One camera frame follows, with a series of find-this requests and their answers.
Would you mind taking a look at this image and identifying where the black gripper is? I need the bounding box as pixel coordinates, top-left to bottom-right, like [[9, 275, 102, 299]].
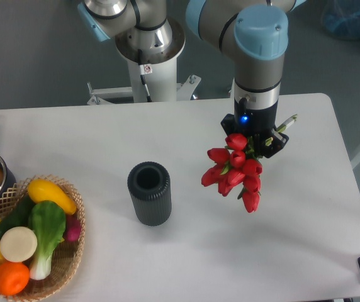
[[220, 100, 290, 159]]

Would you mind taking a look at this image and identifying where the red tulip bouquet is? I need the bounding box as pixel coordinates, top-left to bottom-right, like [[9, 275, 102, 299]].
[[201, 114, 298, 214]]

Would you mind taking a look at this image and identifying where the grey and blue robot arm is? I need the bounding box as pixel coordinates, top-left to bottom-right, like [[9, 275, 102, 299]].
[[77, 1, 299, 158]]

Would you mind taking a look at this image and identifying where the dark grey ribbed vase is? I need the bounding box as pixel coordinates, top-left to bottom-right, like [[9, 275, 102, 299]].
[[127, 162, 172, 227]]

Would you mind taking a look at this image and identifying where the blue mesh bag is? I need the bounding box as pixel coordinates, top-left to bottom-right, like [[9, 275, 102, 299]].
[[321, 1, 360, 40]]

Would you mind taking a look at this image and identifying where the purple red radish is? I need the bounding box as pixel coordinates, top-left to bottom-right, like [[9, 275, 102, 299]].
[[63, 215, 82, 242]]

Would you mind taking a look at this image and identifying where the yellow squash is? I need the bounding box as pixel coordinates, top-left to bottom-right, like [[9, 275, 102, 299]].
[[27, 179, 77, 215]]

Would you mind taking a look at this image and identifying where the green bok choy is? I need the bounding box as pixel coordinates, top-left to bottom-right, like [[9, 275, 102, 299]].
[[29, 201, 66, 281]]

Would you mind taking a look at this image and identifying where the woven wicker basket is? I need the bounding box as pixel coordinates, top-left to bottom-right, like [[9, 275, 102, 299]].
[[0, 175, 86, 301]]

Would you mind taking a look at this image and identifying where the dark green cucumber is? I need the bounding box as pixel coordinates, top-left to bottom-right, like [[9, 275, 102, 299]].
[[0, 195, 35, 239]]

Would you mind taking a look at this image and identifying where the white round radish slice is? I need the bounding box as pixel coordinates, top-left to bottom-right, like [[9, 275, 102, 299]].
[[0, 226, 37, 262]]

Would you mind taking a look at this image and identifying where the orange tomato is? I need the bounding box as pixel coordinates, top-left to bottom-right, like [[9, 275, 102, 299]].
[[0, 262, 30, 296]]

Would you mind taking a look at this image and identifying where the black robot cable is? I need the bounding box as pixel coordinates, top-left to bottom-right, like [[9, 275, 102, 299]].
[[137, 48, 153, 103]]

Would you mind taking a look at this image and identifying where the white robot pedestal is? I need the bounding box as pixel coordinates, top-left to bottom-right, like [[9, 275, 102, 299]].
[[87, 18, 201, 105]]

